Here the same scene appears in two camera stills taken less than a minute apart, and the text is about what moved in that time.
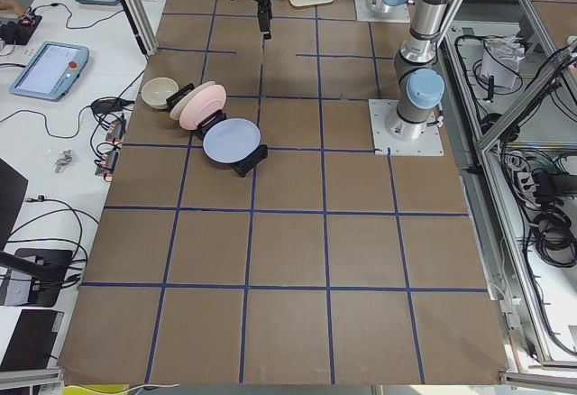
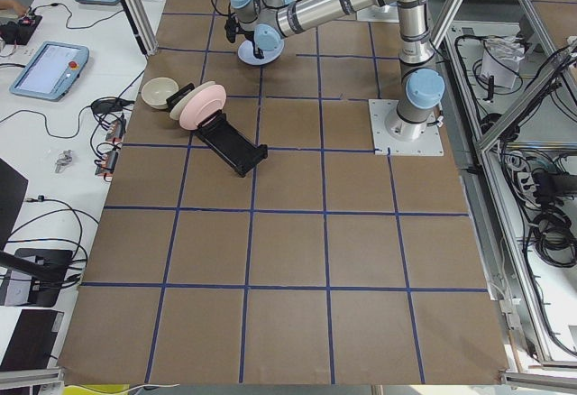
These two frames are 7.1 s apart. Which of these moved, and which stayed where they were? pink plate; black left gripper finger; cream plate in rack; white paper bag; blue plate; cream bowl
Moved: black left gripper finger; blue plate
Stayed: white paper bag; cream bowl; cream plate in rack; pink plate
